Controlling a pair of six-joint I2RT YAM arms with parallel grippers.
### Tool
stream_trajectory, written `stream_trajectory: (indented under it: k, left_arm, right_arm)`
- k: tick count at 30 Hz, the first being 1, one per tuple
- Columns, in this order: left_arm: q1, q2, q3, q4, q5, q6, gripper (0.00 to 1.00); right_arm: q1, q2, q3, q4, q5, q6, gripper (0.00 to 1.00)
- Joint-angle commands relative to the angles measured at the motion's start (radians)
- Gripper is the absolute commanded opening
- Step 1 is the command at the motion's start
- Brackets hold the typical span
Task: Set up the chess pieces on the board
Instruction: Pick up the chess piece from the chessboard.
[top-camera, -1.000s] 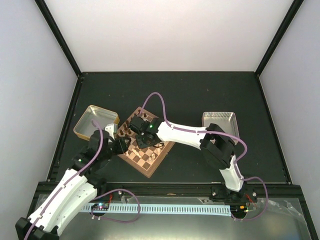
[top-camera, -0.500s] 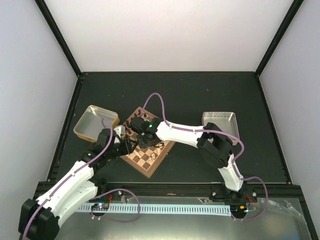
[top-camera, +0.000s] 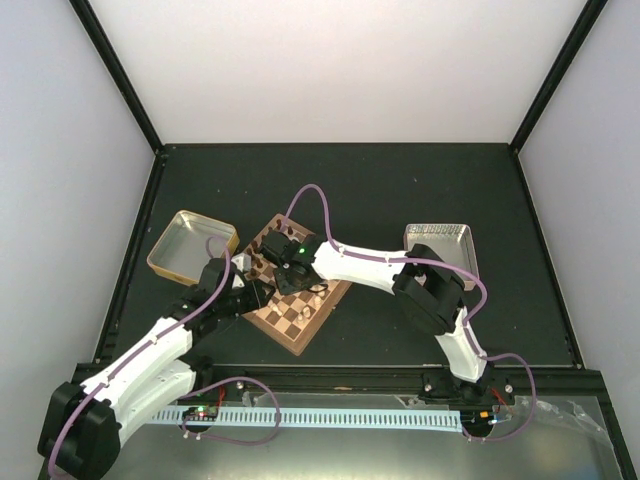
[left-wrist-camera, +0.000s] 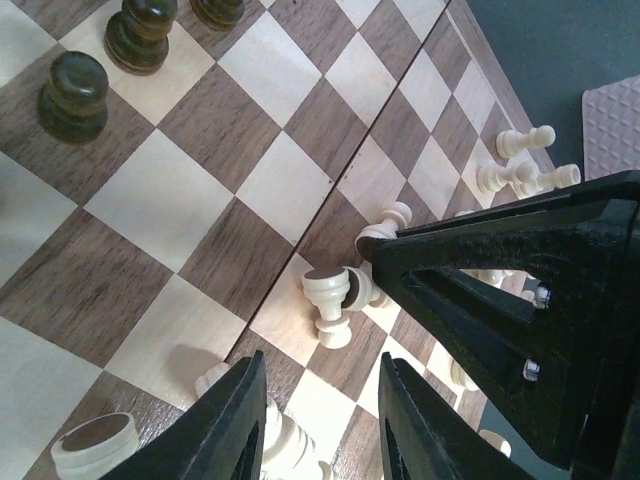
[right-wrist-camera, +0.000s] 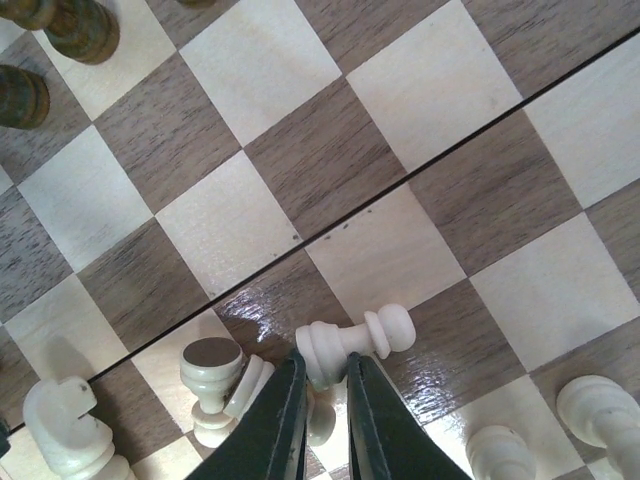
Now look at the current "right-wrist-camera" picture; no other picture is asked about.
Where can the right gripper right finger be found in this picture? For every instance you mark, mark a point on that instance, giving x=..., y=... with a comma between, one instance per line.
x=386, y=441

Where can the white chess pieces pile lower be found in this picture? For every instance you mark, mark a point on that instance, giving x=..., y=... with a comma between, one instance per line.
x=263, y=388

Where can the dark chess pieces group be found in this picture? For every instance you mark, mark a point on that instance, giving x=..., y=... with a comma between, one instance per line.
x=143, y=91

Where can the white standing piece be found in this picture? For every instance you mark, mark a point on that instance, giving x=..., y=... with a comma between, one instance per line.
x=600, y=413
x=497, y=453

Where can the white pawn gripped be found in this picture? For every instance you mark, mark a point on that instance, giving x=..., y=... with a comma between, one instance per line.
x=326, y=347

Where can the white standing knight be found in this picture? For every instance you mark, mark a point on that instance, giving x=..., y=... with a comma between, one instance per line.
x=73, y=443

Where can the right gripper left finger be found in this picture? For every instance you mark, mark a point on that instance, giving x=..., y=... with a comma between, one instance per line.
x=261, y=448

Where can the wooden chess board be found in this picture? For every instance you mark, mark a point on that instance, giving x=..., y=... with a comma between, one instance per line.
x=476, y=162

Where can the white lying pawn base up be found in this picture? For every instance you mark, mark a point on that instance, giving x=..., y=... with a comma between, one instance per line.
x=208, y=368

